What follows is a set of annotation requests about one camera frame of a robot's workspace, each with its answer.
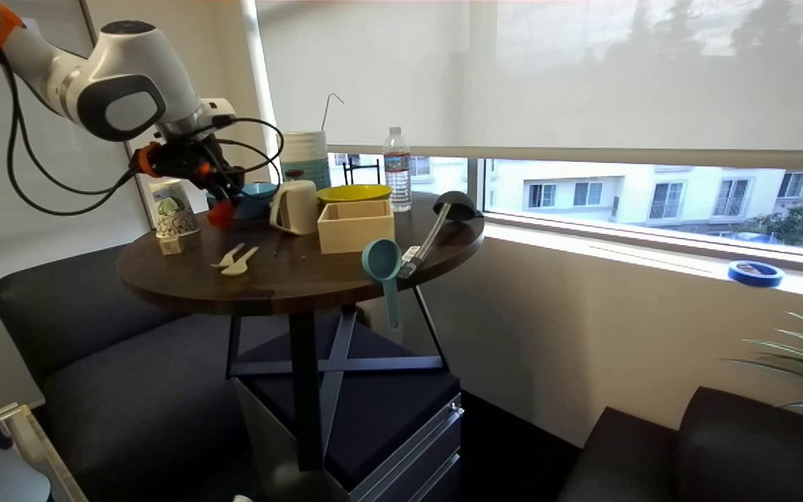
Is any clear plastic water bottle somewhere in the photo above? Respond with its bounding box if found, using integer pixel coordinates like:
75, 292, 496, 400
383, 125, 416, 214

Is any black metal table base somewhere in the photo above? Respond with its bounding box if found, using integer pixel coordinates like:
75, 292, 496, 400
224, 305, 451, 476

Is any light wooden box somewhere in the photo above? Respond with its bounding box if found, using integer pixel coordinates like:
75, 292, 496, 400
316, 197, 395, 257

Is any yellow plate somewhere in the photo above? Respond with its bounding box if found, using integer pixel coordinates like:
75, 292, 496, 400
316, 182, 395, 207

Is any red rectangular block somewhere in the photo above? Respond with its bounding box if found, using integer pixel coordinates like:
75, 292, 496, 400
206, 197, 236, 231

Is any dark cushioned metal cabinet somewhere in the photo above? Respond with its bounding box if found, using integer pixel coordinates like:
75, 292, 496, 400
232, 319, 468, 502

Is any thin black cable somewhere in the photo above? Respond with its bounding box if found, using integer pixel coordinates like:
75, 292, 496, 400
204, 114, 291, 185

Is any white roller blind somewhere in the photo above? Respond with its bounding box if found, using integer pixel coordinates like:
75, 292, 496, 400
256, 0, 803, 175

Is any dark grey fabric sofa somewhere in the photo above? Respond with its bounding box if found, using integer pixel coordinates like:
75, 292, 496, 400
0, 246, 268, 502

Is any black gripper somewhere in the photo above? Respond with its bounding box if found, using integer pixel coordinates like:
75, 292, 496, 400
137, 123, 249, 211

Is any blue plastic bowl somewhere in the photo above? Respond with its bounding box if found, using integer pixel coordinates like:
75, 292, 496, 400
232, 182, 284, 224

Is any thick black cable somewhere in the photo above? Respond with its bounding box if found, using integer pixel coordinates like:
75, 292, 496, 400
0, 50, 141, 218

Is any thin metal rod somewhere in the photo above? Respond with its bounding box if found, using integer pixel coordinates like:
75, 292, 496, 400
317, 90, 349, 133

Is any white and teal striped jar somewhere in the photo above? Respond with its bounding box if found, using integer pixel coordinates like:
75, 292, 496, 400
279, 128, 334, 193

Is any beige board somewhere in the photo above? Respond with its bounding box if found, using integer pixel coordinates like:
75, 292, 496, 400
0, 400, 90, 502

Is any black leather sofa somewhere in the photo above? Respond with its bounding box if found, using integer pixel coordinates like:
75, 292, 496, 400
558, 386, 803, 502

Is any pale wooden fork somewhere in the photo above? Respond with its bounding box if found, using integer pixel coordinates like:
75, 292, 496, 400
221, 242, 261, 278

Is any printed white paper cup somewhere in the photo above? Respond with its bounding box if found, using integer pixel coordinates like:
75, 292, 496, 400
147, 178, 204, 242

